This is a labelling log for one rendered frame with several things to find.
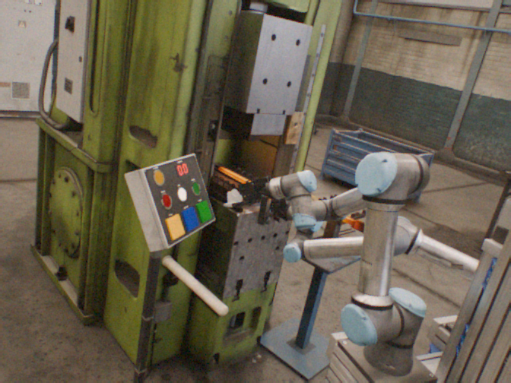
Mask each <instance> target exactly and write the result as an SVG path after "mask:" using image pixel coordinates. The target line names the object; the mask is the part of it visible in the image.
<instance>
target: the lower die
mask: <svg viewBox="0 0 511 383"><path fill-rule="evenodd" d="M214 164H216V165H218V166H220V167H224V168H226V169H228V170H230V171H231V172H233V173H236V174H237V175H239V176H242V177H243V178H245V179H248V178H246V177H245V176H243V175H240V174H239V173H237V172H235V171H234V170H232V169H230V168H228V167H226V166H225V165H223V164H221V163H214ZM215 173H217V174H218V178H219V177H224V181H225V180H229V181H230V184H232V183H234V184H235V185H236V188H235V189H236V190H237V191H238V192H239V187H238V185H240V184H243V182H241V181H240V180H238V179H235V178H234V177H232V176H230V175H228V174H227V173H225V172H223V171H221V170H219V169H218V168H216V167H214V172H213V175H214V174H215ZM217 180H218V179H217V175H215V176H214V177H213V182H212V189H213V190H216V187H217ZM248 180H251V179H248ZM223 184H224V190H223V196H224V197H225V198H226V197H227V193H228V189H229V186H230V185H228V182H225V183H223V179H222V178H220V179H219V182H218V187H217V192H218V193H220V194H221V192H222V188H223ZM260 204H261V202H260V203H258V202H257V203H255V204H251V206H249V205H244V206H241V207H242V208H244V207H254V206H259V205H260Z"/></svg>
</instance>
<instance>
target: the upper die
mask: <svg viewBox="0 0 511 383"><path fill-rule="evenodd" d="M285 119H286V115H283V114H282V115H275V114H259V113H245V112H242V111H239V110H238V109H234V108H232V107H229V106H226V105H224V112H223V117H222V122H223V123H224V124H227V125H229V126H231V127H234V128H236V129H239V130H240V131H244V132H245V133H247V134H250V135H282V133H283V129H284V123H285Z"/></svg>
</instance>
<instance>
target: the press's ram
mask: <svg viewBox="0 0 511 383"><path fill-rule="evenodd" d="M312 30H313V26H310V25H306V24H301V23H297V22H294V21H289V20H285V19H283V18H279V17H274V16H271V15H267V14H260V13H255V12H249V11H240V18H239V23H238V28H237V32H236V40H235V45H234V50H233V58H232V63H231V68H230V76H229V81H228V86H227V95H226V100H225V104H224V105H226V106H229V107H232V108H234V109H238V110H239V111H242V112H245V113H259V114H275V115H282V114H283V115H293V114H294V110H295V106H296V103H297V97H298V93H299V89H300V82H301V79H302V75H303V69H304V65H305V61H306V55H307V51H308V48H309V42H310V37H311V34H312Z"/></svg>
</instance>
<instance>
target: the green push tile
mask: <svg viewBox="0 0 511 383"><path fill-rule="evenodd" d="M195 206H196V209H197V211H198V215H199V218H200V221H201V223H204V222H205V221H207V220H210V219H211V218H212V216H211V212H210V210H209V207H208V202H207V201H206V200H205V201H202V202H200V203H198V204H196V205H195Z"/></svg>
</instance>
